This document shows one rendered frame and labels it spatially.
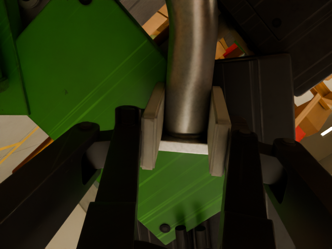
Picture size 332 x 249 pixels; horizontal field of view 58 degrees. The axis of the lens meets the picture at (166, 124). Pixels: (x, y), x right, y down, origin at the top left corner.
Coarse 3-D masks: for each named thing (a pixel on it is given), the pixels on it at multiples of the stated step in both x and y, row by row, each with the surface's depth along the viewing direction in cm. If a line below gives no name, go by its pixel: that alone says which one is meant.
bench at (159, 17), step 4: (164, 8) 95; (156, 12) 93; (160, 12) 99; (164, 12) 98; (152, 16) 94; (156, 16) 96; (160, 16) 98; (164, 16) 101; (148, 20) 94; (152, 20) 96; (156, 20) 99; (160, 20) 102; (164, 20) 104; (144, 24) 95; (148, 24) 97; (152, 24) 100; (156, 24) 102; (160, 24) 105; (144, 28) 98; (148, 28) 100; (152, 28) 103; (156, 28) 106; (148, 32) 104; (152, 32) 107
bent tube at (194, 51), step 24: (168, 0) 17; (192, 0) 16; (216, 0) 17; (192, 24) 17; (216, 24) 18; (168, 48) 19; (192, 48) 17; (168, 72) 19; (192, 72) 18; (168, 96) 19; (192, 96) 18; (168, 120) 20; (192, 120) 19; (168, 144) 19; (192, 144) 19
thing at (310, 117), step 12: (168, 24) 334; (228, 48) 369; (300, 108) 419; (312, 108) 398; (324, 108) 408; (300, 120) 363; (312, 120) 387; (324, 120) 400; (300, 132) 371; (312, 132) 389
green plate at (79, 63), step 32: (64, 0) 20; (96, 0) 20; (32, 32) 21; (64, 32) 21; (96, 32) 21; (128, 32) 21; (32, 64) 22; (64, 64) 22; (96, 64) 22; (128, 64) 22; (160, 64) 21; (32, 96) 23; (64, 96) 23; (96, 96) 23; (128, 96) 22; (64, 128) 24; (160, 160) 24; (192, 160) 24; (160, 192) 25; (192, 192) 25; (160, 224) 27; (192, 224) 26
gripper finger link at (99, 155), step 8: (104, 136) 14; (96, 144) 13; (104, 144) 14; (88, 152) 14; (96, 152) 14; (104, 152) 14; (88, 160) 14; (96, 160) 14; (104, 160) 14; (88, 168) 14; (96, 168) 14
